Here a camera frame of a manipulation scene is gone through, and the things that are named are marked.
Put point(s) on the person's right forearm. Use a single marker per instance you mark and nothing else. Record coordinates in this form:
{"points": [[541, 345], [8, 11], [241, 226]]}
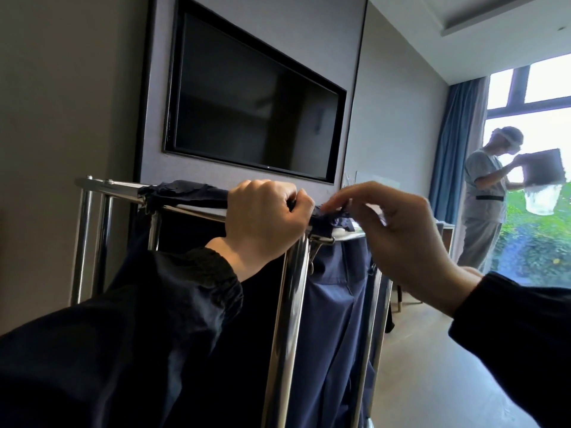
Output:
{"points": [[522, 338]]}

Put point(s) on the grey waste bin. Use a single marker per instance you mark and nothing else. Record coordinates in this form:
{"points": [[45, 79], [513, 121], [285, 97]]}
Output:
{"points": [[544, 167]]}

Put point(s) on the person's right hand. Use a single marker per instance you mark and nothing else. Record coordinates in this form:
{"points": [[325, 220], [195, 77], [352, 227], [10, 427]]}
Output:
{"points": [[410, 245]]}

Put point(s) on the light wooden desk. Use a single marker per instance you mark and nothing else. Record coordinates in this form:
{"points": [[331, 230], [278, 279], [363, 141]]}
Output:
{"points": [[446, 238]]}

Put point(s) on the black wall television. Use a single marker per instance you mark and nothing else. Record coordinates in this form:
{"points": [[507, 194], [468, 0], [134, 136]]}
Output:
{"points": [[250, 98]]}

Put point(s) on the clear plastic bin liner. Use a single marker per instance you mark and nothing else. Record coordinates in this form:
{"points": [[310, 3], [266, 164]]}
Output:
{"points": [[542, 199]]}

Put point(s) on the blue grey curtain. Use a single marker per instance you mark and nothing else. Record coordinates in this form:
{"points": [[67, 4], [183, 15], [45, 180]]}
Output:
{"points": [[455, 151]]}

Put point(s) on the chrome metal cart frame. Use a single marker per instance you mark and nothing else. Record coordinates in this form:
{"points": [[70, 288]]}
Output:
{"points": [[285, 343]]}

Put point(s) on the person's left hand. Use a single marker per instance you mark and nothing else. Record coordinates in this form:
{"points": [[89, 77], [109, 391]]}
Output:
{"points": [[263, 227]]}

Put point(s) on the person's left forearm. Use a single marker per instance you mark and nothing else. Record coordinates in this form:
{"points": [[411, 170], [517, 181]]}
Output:
{"points": [[111, 347]]}

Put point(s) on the large glass window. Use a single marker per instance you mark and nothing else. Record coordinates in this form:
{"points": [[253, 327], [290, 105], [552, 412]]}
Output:
{"points": [[540, 245]]}

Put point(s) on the navy blue fabric laundry bag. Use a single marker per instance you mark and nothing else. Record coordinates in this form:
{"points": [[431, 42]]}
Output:
{"points": [[334, 329]]}

